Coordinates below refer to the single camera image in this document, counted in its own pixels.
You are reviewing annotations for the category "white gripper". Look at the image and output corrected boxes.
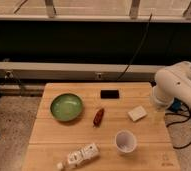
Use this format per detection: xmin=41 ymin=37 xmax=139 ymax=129
xmin=150 ymin=86 xmax=173 ymax=109

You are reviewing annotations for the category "white sponge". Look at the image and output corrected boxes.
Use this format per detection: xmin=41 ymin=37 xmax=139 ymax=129
xmin=128 ymin=106 xmax=147 ymax=122

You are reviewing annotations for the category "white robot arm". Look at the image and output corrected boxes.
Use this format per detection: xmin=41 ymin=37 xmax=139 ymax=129
xmin=150 ymin=61 xmax=191 ymax=110

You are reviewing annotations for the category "white ceramic cup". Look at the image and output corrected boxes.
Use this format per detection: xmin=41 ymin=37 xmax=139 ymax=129
xmin=114 ymin=130 xmax=137 ymax=155

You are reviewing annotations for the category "blue object on floor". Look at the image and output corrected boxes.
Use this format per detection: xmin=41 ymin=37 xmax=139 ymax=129
xmin=169 ymin=99 xmax=181 ymax=112

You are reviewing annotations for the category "black rectangular block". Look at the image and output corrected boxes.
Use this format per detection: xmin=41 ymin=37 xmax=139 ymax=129
xmin=100 ymin=90 xmax=119 ymax=99

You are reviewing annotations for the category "red chili pepper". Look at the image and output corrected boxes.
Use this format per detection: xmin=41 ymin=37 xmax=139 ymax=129
xmin=93 ymin=108 xmax=104 ymax=127

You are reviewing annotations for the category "green bowl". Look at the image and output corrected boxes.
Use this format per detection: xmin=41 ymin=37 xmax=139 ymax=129
xmin=50 ymin=93 xmax=83 ymax=122

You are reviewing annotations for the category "black floor cable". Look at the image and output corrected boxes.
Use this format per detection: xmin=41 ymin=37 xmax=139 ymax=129
xmin=164 ymin=102 xmax=191 ymax=150

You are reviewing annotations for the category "black hanging cable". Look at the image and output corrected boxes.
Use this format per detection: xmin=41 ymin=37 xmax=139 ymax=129
xmin=116 ymin=13 xmax=153 ymax=82

